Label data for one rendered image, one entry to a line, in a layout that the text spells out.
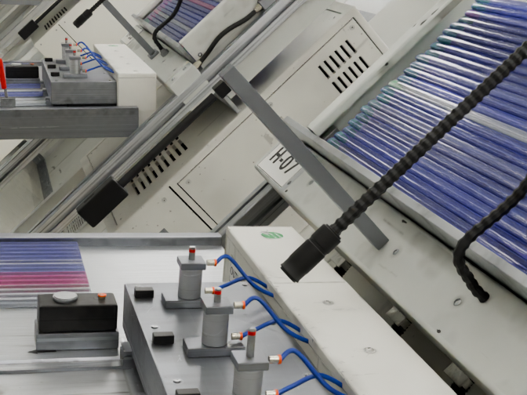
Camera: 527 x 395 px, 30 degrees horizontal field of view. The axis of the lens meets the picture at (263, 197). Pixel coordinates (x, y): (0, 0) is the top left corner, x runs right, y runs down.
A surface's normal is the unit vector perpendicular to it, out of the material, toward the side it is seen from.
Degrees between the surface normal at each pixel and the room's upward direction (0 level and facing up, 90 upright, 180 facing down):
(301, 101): 90
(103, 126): 90
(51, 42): 90
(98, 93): 90
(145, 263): 44
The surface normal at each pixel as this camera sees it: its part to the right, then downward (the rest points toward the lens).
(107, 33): 0.26, 0.27
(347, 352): 0.08, -0.96
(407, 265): -0.63, -0.68
